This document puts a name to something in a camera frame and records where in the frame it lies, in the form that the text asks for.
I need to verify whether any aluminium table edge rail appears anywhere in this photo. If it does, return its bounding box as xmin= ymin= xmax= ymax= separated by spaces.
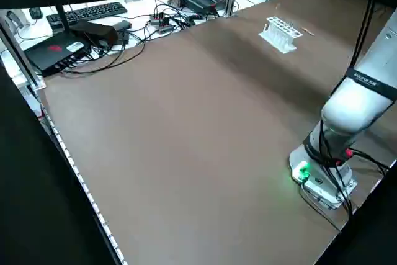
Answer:
xmin=36 ymin=86 xmax=128 ymax=265

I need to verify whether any small grey adapter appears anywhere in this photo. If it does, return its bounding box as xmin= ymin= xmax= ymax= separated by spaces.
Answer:
xmin=112 ymin=19 xmax=133 ymax=30

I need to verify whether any black keyboard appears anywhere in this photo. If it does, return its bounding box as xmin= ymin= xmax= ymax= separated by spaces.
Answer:
xmin=45 ymin=1 xmax=128 ymax=29

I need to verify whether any black box with red logo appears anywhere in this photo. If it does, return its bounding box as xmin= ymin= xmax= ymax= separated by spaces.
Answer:
xmin=24 ymin=31 xmax=93 ymax=77

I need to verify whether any slim aluminium frame post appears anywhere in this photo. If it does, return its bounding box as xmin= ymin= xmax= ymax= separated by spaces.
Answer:
xmin=0 ymin=16 xmax=47 ymax=89

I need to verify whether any dark brown rectangular box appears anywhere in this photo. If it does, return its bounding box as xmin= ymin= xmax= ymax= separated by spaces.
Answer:
xmin=71 ymin=20 xmax=119 ymax=49

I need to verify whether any long black desk cable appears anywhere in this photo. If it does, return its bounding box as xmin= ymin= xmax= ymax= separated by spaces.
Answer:
xmin=60 ymin=34 xmax=146 ymax=75

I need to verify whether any grey handheld device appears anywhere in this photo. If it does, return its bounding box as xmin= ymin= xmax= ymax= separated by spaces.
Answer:
xmin=6 ymin=10 xmax=25 ymax=32

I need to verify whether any foot green light block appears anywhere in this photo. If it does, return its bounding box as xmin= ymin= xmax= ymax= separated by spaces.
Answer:
xmin=291 ymin=161 xmax=312 ymax=184

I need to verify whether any white test tube rack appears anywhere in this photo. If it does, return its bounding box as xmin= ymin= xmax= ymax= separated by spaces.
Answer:
xmin=259 ymin=16 xmax=303 ymax=54

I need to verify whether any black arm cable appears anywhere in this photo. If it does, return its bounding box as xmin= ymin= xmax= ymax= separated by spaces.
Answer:
xmin=352 ymin=0 xmax=378 ymax=72

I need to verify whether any black base cable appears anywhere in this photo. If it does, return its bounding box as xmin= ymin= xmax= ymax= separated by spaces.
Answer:
xmin=318 ymin=120 xmax=390 ymax=221

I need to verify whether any usb hub with red plugs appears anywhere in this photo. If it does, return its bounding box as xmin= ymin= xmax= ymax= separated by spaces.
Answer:
xmin=149 ymin=12 xmax=175 ymax=35

